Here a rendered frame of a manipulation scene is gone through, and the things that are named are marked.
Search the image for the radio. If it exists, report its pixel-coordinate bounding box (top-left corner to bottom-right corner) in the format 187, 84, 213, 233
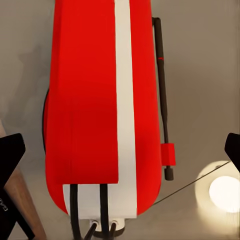
42, 0, 176, 240

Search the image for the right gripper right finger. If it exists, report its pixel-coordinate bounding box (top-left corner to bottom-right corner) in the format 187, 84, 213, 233
224, 133, 240, 172

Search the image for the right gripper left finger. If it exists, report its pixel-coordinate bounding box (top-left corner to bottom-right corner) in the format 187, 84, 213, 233
0, 133, 26, 192

